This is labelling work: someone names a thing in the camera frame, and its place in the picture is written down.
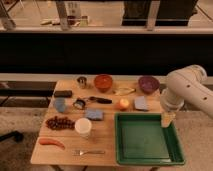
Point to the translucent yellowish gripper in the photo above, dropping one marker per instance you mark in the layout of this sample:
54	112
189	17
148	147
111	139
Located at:
167	118

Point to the red yellow apple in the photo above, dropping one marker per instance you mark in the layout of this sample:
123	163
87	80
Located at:
123	104

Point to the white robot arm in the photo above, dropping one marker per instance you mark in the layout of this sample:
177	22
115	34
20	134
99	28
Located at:
182	85

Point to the purple bowl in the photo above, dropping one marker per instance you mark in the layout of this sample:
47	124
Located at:
148	84

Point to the red orange bowl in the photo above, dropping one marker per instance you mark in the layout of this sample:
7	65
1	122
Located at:
103	82

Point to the green plastic tray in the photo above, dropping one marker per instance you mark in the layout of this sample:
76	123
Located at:
141	140

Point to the yellow banana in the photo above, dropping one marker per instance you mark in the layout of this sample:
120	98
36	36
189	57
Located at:
123	91

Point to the blue sponge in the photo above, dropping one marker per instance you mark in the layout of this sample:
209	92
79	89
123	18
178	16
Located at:
94	115

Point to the white paper cup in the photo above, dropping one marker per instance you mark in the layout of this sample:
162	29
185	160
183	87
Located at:
83	127

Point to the small dark round tin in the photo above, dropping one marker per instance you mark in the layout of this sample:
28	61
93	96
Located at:
79	104

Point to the wooden table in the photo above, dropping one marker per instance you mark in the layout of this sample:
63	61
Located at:
102	134

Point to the small metal cup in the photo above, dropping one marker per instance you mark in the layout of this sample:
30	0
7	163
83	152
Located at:
82	82

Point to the silver fork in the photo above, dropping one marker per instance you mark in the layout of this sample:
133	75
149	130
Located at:
83	152

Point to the bunch of dark grapes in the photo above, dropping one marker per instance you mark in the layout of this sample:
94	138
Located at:
60	123

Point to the black rectangular block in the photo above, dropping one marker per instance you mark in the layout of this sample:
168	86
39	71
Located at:
63	93

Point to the black handled tool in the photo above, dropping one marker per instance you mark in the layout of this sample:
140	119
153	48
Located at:
100	100

